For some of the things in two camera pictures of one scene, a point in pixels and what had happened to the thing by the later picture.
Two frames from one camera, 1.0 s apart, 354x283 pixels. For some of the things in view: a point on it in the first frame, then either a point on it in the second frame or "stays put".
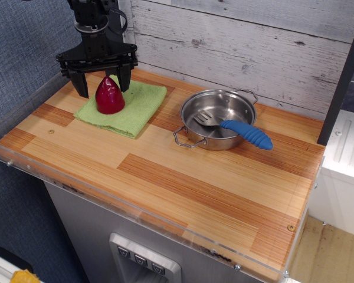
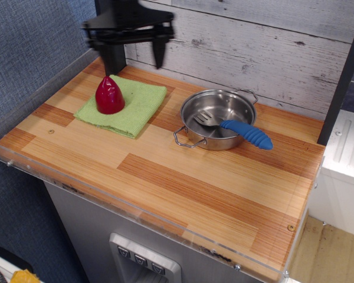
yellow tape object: (24, 276) stays put
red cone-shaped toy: (108, 97) stays put
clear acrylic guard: (225, 177) stays put
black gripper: (97, 53) → (123, 21)
